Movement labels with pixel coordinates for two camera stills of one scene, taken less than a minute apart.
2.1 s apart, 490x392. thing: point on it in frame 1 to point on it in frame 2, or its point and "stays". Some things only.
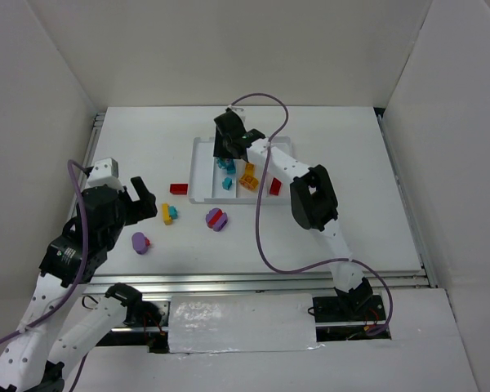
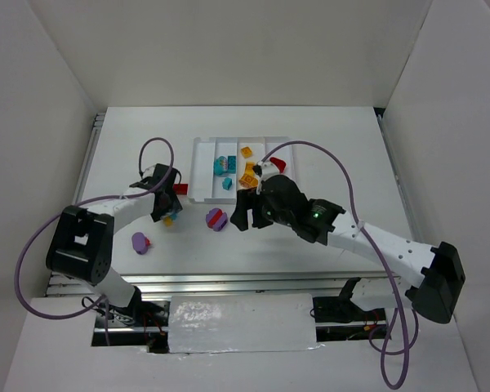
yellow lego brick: (249, 169) stays
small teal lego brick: (231, 168) stays
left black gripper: (131, 206) to (168, 203)
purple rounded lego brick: (139, 242) stays
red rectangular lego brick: (179, 189) stays
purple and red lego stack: (216, 220) stays
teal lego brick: (227, 183) stays
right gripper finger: (238, 153) to (259, 218)
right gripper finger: (220, 149) to (244, 202)
